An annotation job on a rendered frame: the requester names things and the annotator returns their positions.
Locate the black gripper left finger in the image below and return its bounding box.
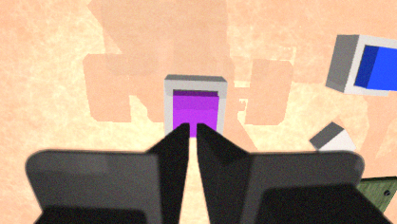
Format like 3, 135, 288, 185
24, 122, 190, 224

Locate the purple button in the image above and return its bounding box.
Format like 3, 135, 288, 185
163, 74, 228, 139

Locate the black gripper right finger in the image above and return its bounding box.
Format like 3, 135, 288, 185
197, 122, 365, 224

